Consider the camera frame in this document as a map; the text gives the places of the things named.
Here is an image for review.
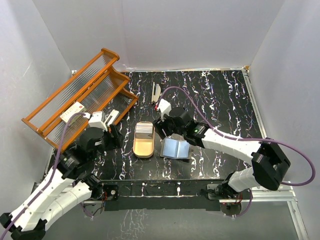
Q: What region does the black right arm base motor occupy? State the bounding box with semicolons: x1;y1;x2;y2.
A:
199;183;253;206

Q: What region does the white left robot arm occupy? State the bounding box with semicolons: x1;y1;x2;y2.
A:
0;124;124;240

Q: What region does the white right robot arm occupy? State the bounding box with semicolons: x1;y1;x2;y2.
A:
153;106;291;199

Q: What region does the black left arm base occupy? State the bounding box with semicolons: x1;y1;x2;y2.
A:
80;184;119;220

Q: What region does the stack of white cards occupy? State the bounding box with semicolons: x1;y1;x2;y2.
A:
134;121;154;139

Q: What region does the white stapler near rack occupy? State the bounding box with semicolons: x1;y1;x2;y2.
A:
104;109;120;126

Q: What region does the beige oval plastic tray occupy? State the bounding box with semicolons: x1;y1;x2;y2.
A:
133;127;155;159

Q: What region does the white stapler on table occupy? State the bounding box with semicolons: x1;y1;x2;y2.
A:
151;82;162;105

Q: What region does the white box on rack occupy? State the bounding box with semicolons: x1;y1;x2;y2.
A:
60;101;87;123

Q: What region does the orange wooden rack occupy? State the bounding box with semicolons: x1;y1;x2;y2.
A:
22;48;138;151

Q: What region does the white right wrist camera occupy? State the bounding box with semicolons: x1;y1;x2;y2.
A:
155;99;172;121

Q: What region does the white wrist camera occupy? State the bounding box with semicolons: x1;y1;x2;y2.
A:
88;111;108;131
155;99;172;121

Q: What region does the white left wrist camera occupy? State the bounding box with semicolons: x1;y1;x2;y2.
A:
88;111;108;131

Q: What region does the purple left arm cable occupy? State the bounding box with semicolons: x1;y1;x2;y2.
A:
3;112;92;233

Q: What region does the aluminium frame rail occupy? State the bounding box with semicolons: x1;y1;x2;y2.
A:
216;184;297;203

